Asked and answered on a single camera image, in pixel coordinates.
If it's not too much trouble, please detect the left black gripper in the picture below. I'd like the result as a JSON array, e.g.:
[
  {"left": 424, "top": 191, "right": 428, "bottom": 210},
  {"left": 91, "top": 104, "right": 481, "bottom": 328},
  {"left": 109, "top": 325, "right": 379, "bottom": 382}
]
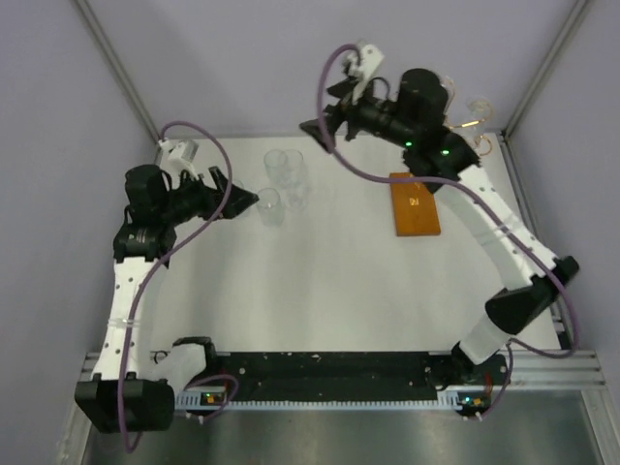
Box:
[{"left": 158, "top": 167, "right": 256, "bottom": 228}]

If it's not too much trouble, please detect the left aluminium frame post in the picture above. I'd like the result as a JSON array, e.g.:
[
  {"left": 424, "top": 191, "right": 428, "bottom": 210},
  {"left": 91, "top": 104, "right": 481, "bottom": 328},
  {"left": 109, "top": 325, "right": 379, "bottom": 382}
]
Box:
[{"left": 70, "top": 0, "right": 160, "bottom": 142}]

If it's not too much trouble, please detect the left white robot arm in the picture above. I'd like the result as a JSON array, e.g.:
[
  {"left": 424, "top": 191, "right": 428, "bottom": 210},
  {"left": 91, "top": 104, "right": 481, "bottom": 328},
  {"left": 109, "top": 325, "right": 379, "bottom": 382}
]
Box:
[{"left": 75, "top": 164, "right": 259, "bottom": 434}]

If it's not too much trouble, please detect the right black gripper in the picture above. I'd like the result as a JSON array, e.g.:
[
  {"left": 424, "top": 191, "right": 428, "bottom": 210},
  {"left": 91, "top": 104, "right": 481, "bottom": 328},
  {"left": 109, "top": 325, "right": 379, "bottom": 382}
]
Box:
[{"left": 299, "top": 77, "right": 417, "bottom": 155}]

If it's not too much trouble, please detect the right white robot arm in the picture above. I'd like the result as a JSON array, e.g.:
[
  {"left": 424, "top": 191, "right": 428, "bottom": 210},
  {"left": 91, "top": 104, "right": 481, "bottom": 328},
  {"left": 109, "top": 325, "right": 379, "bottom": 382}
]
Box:
[{"left": 299, "top": 68, "right": 579, "bottom": 385}]

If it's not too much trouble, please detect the grey slotted cable duct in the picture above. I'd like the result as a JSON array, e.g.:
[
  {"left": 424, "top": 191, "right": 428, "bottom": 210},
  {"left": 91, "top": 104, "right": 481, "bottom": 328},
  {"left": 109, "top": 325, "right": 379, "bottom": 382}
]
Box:
[{"left": 174, "top": 387, "right": 485, "bottom": 416}]

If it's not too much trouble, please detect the aluminium frame post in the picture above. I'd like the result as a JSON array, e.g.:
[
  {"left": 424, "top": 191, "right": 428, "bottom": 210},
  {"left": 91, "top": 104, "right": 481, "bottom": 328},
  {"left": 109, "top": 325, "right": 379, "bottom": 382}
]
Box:
[
  {"left": 503, "top": 0, "right": 595, "bottom": 140},
  {"left": 70, "top": 0, "right": 160, "bottom": 142}
]

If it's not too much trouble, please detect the right aluminium frame post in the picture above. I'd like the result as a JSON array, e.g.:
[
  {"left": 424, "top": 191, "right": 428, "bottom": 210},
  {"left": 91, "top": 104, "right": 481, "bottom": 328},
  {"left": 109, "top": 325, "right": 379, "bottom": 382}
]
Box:
[{"left": 503, "top": 0, "right": 595, "bottom": 140}]

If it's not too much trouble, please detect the gold wire glass rack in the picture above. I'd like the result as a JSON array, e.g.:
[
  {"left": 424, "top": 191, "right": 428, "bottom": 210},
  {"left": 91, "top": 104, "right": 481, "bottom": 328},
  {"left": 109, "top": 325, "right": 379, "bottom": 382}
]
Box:
[{"left": 441, "top": 76, "right": 493, "bottom": 157}]

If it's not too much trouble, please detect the orange wooden rack base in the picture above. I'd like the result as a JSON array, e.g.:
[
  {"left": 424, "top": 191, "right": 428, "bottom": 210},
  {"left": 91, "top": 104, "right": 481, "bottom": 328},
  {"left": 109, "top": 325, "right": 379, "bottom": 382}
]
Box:
[{"left": 390, "top": 182, "right": 441, "bottom": 237}]

